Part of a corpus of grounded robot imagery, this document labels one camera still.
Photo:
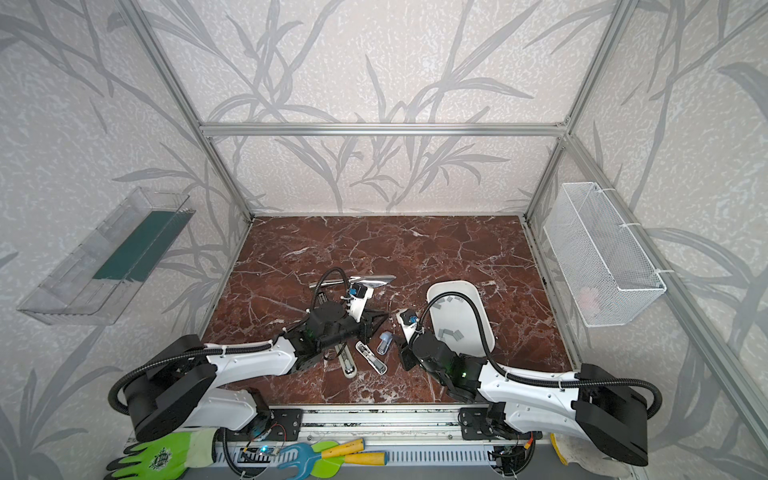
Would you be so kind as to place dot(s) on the green trowel yellow handle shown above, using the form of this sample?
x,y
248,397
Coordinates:
x,y
326,468

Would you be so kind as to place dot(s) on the black white stapler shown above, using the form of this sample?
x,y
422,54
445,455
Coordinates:
x,y
348,363

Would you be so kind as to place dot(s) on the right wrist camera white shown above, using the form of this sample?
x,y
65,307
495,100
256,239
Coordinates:
x,y
409,322

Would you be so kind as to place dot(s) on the grey staple strip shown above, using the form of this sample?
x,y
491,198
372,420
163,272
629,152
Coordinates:
x,y
454,335

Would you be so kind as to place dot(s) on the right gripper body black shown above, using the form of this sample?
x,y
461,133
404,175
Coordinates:
x,y
410,350

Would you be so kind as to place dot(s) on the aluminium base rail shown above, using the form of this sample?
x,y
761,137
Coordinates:
x,y
444,434

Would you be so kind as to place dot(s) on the green black work glove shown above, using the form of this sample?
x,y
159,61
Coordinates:
x,y
166,458

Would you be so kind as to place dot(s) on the white knit work glove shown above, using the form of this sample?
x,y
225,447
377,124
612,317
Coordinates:
x,y
576,451

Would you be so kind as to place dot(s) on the pink object in basket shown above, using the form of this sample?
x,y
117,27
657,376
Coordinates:
x,y
589,303

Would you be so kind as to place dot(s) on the white plastic tray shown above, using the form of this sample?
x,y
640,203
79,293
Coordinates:
x,y
454,313

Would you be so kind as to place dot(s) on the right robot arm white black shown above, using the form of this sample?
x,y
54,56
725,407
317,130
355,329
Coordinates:
x,y
589,404

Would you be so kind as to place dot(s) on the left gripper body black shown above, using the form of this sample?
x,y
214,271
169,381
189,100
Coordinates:
x,y
360,327

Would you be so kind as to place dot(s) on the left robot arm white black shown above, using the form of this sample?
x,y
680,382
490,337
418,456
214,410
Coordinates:
x,y
187,385

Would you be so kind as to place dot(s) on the white wire mesh basket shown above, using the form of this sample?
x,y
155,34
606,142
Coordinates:
x,y
596,247

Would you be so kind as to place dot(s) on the small white stapler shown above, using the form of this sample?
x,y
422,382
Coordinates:
x,y
377,364

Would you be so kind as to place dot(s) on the clear acrylic wall shelf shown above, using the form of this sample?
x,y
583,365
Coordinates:
x,y
96,282

